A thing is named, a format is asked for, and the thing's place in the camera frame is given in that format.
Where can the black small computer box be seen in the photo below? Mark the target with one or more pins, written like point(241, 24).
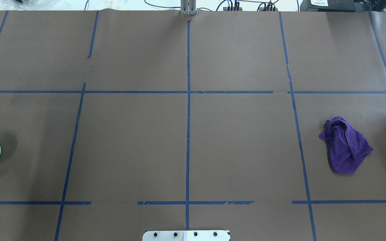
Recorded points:
point(327, 6)

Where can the purple crumpled cloth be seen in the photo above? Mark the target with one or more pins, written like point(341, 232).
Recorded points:
point(346, 147)

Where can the aluminium frame post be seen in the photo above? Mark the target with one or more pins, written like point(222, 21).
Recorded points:
point(188, 7)

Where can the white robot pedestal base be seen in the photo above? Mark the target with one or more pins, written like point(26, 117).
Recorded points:
point(187, 235)

